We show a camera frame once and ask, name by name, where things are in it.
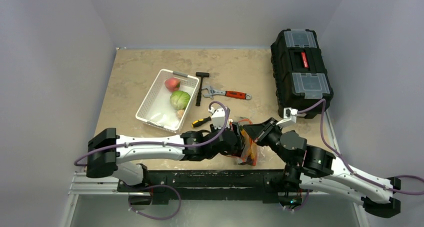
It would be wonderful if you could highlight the clear zip top bag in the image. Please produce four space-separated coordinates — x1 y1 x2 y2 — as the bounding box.
228 116 263 166

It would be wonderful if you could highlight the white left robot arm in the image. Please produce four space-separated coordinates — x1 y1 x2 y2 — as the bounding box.
86 127 244 192

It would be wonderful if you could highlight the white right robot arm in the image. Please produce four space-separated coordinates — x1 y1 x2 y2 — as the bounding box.
243 118 401 218

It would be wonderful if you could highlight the yellow black screwdriver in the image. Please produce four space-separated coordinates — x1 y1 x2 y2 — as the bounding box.
191 116 212 128

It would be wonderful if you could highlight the beige toy garlic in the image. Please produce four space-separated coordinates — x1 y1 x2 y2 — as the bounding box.
176 109 185 119

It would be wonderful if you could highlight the green toy cabbage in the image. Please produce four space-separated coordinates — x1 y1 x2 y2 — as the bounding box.
169 90 191 110

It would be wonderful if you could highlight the black toolbox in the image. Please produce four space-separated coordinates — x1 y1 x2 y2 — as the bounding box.
270 28 334 119

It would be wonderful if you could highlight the black hammer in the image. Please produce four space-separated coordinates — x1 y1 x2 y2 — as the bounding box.
195 72 210 107

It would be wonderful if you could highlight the white plastic basket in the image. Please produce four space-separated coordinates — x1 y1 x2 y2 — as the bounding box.
135 68 200 133

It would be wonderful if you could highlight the pink toy peach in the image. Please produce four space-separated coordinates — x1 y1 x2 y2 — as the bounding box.
164 77 181 92

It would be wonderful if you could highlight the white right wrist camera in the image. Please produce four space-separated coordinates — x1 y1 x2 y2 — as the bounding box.
276 107 298 128

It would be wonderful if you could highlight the red handled adjustable wrench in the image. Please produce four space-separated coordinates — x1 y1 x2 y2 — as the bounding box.
201 85 252 100

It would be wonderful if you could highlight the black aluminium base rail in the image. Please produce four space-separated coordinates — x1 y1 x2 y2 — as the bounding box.
68 168 327 207

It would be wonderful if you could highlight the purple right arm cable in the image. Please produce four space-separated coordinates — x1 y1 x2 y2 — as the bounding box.
296 98 424 212

